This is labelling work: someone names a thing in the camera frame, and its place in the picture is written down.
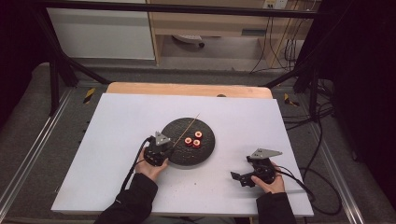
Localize black metal crossbar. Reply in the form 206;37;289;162
31;0;331;19

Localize left hand-held gripper cable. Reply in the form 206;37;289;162
120;136;154;194

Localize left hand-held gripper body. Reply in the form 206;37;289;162
143;131;176;167

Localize hand-held gripper cable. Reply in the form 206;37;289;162
120;136;154;194
273;165;343;217

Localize white wall socket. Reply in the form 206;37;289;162
262;0;289;9

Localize person's right hand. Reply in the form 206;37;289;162
250;161;286;194

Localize person's left hand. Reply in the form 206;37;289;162
134;148;171;182

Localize white board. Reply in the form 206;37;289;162
50;92;315;217

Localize right hand-held gripper cable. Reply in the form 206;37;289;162
273;165;343;217

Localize aluminium rail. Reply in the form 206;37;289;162
306;124;365;224
0;88;74;213

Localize black floor cables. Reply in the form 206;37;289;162
281;78;336;132

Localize bamboo skewer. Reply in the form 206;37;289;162
172;113;201;148

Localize wooden table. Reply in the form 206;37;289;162
106;81;274;100

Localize light wooden desk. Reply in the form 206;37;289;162
146;0;316;68

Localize white cabinet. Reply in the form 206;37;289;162
48;7;156;61

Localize black round plate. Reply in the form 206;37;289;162
160;117;216;167

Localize dark curtain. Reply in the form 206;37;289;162
314;0;396;206
0;0;52;125

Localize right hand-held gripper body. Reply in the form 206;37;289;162
250;147;283;185

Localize hanging black cables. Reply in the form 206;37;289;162
250;15;302;74

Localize white chair base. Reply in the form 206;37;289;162
172;35;205;49

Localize black metal stand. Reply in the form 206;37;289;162
264;8;331;123
31;6;111;117

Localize yellow black tape strip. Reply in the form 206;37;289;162
283;92;300;107
82;87;96;105

